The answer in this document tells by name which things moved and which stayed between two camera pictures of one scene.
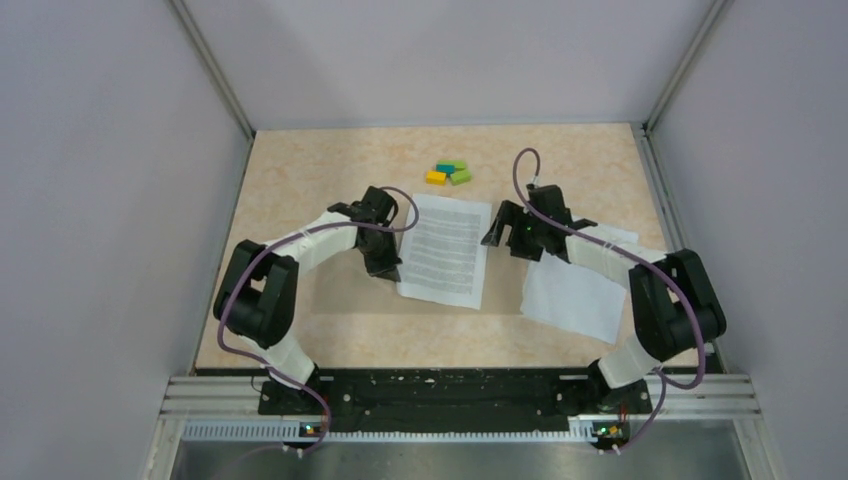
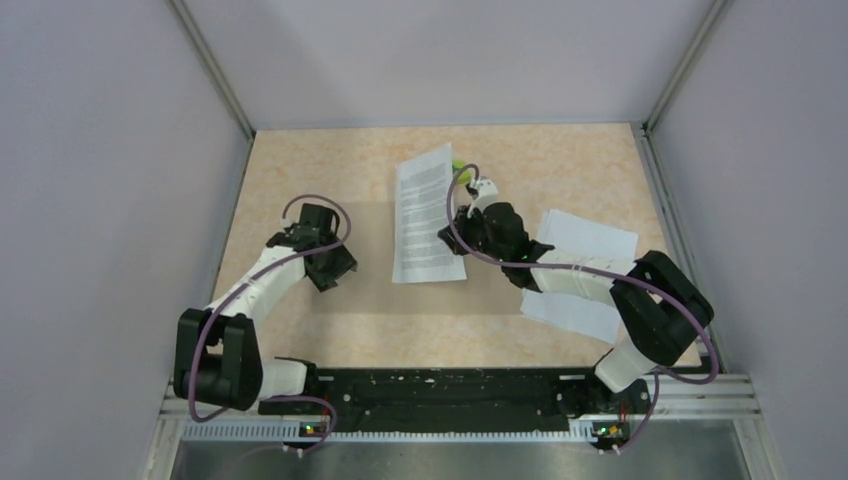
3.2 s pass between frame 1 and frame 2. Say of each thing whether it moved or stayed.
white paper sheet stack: stayed
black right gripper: moved
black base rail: stayed
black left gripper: moved
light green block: stayed
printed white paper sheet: moved
